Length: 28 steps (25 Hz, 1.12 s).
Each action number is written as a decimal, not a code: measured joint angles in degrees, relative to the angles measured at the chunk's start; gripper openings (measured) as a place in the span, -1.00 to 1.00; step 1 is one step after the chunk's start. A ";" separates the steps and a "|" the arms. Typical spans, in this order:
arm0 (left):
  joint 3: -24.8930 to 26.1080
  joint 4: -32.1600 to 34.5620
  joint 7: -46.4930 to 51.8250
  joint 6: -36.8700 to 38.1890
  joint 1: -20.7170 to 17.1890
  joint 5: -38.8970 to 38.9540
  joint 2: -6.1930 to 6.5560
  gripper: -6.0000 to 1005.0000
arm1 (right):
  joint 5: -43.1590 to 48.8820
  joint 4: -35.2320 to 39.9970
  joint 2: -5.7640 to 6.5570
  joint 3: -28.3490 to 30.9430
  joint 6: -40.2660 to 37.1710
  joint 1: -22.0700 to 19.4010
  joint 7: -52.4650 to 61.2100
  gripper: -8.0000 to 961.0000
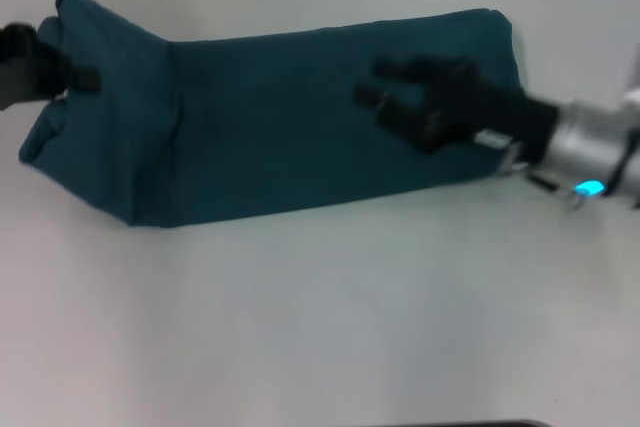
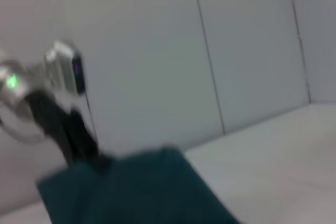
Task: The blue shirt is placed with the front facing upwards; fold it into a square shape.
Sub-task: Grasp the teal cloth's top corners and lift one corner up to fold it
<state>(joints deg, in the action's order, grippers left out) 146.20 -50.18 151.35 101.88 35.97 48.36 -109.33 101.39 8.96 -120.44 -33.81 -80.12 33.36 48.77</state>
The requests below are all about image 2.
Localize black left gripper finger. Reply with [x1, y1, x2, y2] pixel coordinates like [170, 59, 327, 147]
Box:
[88, 152, 114, 174]

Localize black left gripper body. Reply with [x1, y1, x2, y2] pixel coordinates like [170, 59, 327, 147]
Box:
[28, 90, 102, 168]

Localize teal t-shirt with beige print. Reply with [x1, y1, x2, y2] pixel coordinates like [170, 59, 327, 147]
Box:
[36, 145, 244, 224]

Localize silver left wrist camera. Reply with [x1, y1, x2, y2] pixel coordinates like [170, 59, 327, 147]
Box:
[43, 39, 88, 97]

